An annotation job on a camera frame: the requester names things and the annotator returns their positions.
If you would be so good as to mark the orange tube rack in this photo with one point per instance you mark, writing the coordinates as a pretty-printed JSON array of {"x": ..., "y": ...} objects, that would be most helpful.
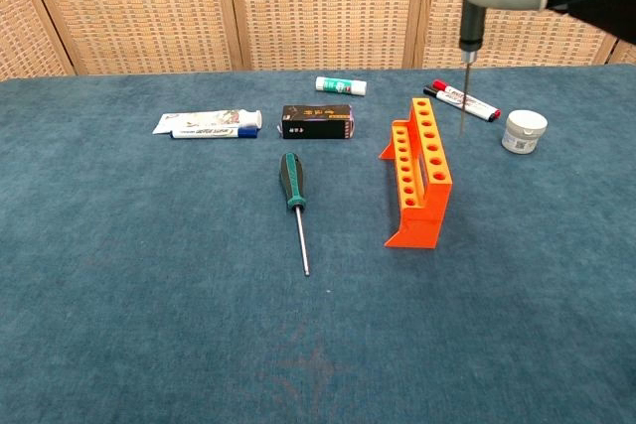
[{"x": 422, "y": 230}]

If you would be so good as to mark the small white jar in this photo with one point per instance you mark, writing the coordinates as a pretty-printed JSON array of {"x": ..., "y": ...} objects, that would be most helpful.
[{"x": 522, "y": 131}]

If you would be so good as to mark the white marker with red cap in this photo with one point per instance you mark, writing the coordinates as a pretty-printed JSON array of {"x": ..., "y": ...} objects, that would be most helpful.
[{"x": 477, "y": 101}]

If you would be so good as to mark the white marker with black cap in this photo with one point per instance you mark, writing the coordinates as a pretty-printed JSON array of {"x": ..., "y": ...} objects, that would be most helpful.
[{"x": 431, "y": 92}]

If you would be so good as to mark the woven wooden folding screen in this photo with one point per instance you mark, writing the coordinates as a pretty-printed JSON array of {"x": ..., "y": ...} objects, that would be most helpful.
[{"x": 323, "y": 7}]

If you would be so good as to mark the white green glue stick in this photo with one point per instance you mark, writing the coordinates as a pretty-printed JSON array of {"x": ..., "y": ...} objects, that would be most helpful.
[{"x": 340, "y": 85}]

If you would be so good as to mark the black rectangular box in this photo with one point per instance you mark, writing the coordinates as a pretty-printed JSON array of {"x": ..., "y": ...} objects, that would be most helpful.
[{"x": 313, "y": 122}]

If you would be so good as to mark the long green black screwdriver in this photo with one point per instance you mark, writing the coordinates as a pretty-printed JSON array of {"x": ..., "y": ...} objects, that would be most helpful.
[{"x": 292, "y": 178}]

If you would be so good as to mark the white toothpaste tube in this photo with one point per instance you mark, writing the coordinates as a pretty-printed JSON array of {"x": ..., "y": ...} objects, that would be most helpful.
[{"x": 208, "y": 119}]

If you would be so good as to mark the blue table cloth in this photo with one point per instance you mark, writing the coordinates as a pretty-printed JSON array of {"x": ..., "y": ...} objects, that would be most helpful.
[{"x": 149, "y": 295}]

